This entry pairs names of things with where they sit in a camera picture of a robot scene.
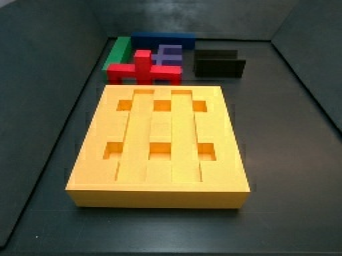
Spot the green long block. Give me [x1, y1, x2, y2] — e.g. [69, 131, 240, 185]
[101, 37, 132, 71]

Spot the yellow slotted board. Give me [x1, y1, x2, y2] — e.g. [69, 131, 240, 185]
[65, 85, 250, 209]

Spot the red cross-shaped block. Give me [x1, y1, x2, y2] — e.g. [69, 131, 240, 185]
[107, 50, 181, 85]

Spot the black notched block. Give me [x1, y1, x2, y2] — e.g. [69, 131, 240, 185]
[193, 50, 246, 78]

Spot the purple notched block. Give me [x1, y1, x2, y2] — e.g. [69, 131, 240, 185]
[152, 44, 183, 66]

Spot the blue long block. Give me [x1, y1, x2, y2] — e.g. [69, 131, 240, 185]
[131, 32, 196, 50]

